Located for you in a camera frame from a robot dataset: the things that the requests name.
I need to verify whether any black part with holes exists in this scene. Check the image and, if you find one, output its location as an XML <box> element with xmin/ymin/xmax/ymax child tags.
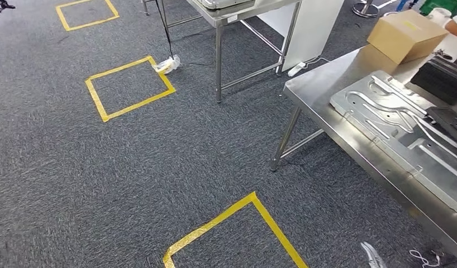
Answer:
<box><xmin>425</xmin><ymin>106</ymin><xmax>457</xmax><ymax>150</ymax></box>

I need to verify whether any black cable bundle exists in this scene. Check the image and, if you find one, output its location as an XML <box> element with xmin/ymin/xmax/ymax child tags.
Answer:
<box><xmin>433</xmin><ymin>49</ymin><xmax>454</xmax><ymax>61</ymax></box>

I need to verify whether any chrome round base stand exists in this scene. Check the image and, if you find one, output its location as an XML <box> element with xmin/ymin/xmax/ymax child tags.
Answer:
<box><xmin>352</xmin><ymin>0</ymin><xmax>380</xmax><ymax>19</ymax></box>

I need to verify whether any silver stamped metal panel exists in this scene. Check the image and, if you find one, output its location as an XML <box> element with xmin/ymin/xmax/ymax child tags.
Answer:
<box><xmin>329</xmin><ymin>70</ymin><xmax>457</xmax><ymax>221</ymax></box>
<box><xmin>196</xmin><ymin>0</ymin><xmax>256</xmax><ymax>11</ymax></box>

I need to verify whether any white looped cord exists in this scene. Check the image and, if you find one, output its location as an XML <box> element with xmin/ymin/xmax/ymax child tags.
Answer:
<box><xmin>409</xmin><ymin>249</ymin><xmax>442</xmax><ymax>268</ymax></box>

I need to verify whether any crumpled clear plastic wad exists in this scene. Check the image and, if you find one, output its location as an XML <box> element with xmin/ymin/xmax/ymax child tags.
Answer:
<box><xmin>152</xmin><ymin>54</ymin><xmax>182</xmax><ymax>75</ymax></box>

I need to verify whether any brown cardboard box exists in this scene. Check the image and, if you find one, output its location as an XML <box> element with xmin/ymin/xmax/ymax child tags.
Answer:
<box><xmin>366</xmin><ymin>9</ymin><xmax>450</xmax><ymax>65</ymax></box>

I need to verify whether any white board panel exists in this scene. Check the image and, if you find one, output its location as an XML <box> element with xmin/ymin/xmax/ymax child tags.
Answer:
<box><xmin>256</xmin><ymin>0</ymin><xmax>345</xmax><ymax>73</ymax></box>

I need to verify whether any green plastic crate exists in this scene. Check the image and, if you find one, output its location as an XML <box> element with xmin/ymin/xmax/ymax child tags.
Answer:
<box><xmin>419</xmin><ymin>0</ymin><xmax>457</xmax><ymax>17</ymax></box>

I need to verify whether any stainless steel workbench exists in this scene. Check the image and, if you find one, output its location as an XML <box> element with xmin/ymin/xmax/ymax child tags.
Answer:
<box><xmin>270</xmin><ymin>44</ymin><xmax>457</xmax><ymax>265</ymax></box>

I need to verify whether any stainless steel table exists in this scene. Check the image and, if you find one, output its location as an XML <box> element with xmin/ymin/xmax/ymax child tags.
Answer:
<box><xmin>141</xmin><ymin>0</ymin><xmax>301</xmax><ymax>103</ymax></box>

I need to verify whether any white power strip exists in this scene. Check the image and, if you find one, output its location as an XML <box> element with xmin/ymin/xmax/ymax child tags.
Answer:
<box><xmin>287</xmin><ymin>61</ymin><xmax>307</xmax><ymax>78</ymax></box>

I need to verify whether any yellow floor tape square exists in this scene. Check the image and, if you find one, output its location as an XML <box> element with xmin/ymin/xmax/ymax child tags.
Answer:
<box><xmin>84</xmin><ymin>55</ymin><xmax>177</xmax><ymax>123</ymax></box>
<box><xmin>55</xmin><ymin>0</ymin><xmax>121</xmax><ymax>32</ymax></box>
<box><xmin>163</xmin><ymin>191</ymin><xmax>310</xmax><ymax>268</ymax></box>

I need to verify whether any white power cord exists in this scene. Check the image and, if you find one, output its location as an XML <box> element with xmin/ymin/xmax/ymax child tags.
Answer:
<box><xmin>304</xmin><ymin>55</ymin><xmax>331</xmax><ymax>68</ymax></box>

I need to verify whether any black ribbed plastic block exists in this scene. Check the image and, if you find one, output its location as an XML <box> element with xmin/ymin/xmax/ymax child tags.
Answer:
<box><xmin>410</xmin><ymin>55</ymin><xmax>457</xmax><ymax>106</ymax></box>

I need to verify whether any black floor cable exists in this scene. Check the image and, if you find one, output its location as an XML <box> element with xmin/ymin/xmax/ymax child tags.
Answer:
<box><xmin>154</xmin><ymin>0</ymin><xmax>175</xmax><ymax>60</ymax></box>

